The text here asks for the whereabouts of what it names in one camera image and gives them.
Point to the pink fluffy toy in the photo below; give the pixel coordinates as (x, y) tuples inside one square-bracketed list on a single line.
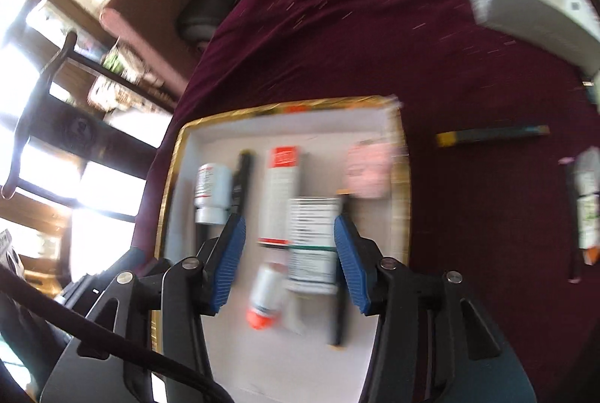
[(368, 171)]

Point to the black marker purple caps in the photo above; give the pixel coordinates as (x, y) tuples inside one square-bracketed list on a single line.
[(243, 182)]

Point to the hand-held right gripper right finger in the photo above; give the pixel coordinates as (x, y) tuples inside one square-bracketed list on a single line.
[(354, 262)]

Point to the white pill bottle red label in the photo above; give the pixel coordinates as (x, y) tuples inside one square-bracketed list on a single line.
[(213, 192)]

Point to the white tray box gold rim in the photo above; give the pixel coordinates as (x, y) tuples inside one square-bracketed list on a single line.
[(318, 136)]

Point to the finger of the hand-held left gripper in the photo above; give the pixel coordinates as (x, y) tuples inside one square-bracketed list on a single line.
[(112, 265)]

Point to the maroon velvet blanket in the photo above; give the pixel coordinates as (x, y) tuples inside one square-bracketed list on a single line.
[(375, 33)]

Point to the white bottle orange cap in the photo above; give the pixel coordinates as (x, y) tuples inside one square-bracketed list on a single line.
[(267, 290)]

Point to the dark wooden window frame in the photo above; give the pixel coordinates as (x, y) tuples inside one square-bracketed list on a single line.
[(117, 140)]

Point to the black marker tan cap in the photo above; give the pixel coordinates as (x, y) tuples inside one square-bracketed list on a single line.
[(336, 323)]

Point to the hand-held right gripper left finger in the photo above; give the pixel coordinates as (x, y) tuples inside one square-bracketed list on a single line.
[(229, 262)]

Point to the black marker gold caps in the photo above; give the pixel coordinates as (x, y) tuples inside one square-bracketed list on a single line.
[(492, 136)]

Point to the long grey box red ends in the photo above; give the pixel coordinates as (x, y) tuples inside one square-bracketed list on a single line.
[(279, 197)]

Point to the row of windowsill ornaments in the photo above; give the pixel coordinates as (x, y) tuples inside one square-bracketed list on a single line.
[(112, 93)]

